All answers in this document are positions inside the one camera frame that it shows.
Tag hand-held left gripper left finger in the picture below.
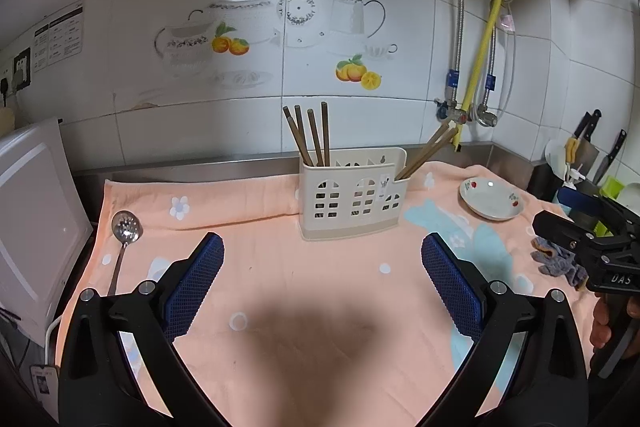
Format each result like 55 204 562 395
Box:
59 231 231 427

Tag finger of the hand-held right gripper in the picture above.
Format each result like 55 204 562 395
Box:
533 210 599 261
558 185 640 238

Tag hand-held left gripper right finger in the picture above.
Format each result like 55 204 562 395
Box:
421 232 590 427

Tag beige plastic utensil holder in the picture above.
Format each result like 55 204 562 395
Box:
298 147 408 242

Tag person's right hand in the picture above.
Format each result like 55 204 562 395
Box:
589 301 613 350

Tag grey cleaning rag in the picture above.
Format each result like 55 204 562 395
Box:
530 234 590 292

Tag green dish rack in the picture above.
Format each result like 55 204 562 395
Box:
597 176 640 238

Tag white plate in rack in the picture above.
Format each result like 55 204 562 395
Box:
617 184 640 208

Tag plain white dish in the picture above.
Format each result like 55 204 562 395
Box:
544 138 571 180

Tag white floral plate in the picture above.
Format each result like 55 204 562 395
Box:
459 176 522 222

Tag peach printed towel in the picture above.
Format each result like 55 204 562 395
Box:
52 161 601 427

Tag metal slotted spoon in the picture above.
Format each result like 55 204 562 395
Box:
107 210 144 298

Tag metal pipe valve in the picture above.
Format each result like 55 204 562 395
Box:
434 97 468 124
470 103 498 128

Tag white cutting board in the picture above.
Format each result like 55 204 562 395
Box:
0 117 94 345

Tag black handled cleaver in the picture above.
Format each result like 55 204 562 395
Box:
575 108 603 180

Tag pointed black handled knife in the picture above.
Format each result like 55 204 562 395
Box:
592 129 628 185

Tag slim black handled knife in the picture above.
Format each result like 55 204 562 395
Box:
572 109 593 142

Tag white cable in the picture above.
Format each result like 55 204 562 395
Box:
44 314 66 365

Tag short corrugated metal hose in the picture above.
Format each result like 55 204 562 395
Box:
482 24 498 110

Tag yellow gas hose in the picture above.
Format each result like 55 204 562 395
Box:
452 0 506 152

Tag long corrugated metal hose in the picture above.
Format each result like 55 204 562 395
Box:
442 0 466 105

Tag black wall socket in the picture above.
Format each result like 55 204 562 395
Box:
12 48 32 92

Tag wall notice sticker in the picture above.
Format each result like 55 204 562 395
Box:
33 4 84 72

